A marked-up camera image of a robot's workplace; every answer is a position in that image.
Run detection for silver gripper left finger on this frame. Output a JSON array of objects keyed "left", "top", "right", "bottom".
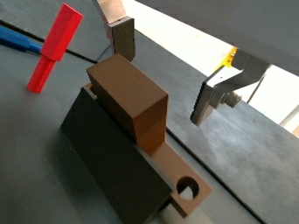
[{"left": 97, "top": 0, "right": 137, "bottom": 61}]

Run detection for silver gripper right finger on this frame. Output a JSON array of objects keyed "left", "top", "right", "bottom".
[{"left": 191, "top": 47, "right": 270, "bottom": 125}]

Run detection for brown T-shaped block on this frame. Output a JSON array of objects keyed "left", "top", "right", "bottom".
[{"left": 87, "top": 54, "right": 211, "bottom": 216}]

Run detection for black angle fixture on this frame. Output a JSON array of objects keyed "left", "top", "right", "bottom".
[{"left": 61, "top": 87, "right": 173, "bottom": 224}]

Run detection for red peg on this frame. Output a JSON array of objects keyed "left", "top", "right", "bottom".
[{"left": 27, "top": 3, "right": 83, "bottom": 94}]

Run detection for blue peg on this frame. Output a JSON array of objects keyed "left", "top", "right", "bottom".
[{"left": 0, "top": 26, "right": 42, "bottom": 54}]

